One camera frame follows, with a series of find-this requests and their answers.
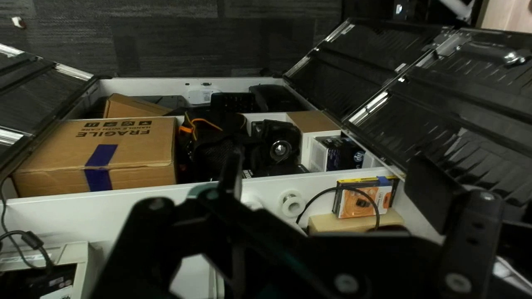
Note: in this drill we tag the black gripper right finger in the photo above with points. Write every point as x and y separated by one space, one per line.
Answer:
471 237

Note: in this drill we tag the white metal shelf unit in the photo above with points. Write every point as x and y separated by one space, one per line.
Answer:
67 216

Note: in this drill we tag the white box with dark window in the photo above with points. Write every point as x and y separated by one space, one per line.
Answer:
310 149

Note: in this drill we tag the tan flat cardboard box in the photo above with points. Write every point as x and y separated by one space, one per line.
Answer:
310 119

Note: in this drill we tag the white box device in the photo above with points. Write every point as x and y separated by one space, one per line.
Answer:
72 259

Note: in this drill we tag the plain small cardboard box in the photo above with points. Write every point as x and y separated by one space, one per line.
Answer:
130 106

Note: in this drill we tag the light wooden block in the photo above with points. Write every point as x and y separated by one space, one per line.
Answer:
343 224

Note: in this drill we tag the black camera device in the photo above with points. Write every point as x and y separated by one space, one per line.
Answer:
276 146

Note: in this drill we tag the cardboard box with blue tape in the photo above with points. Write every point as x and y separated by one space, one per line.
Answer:
60 158

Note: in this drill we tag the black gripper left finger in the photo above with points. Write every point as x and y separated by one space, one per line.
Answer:
147 237

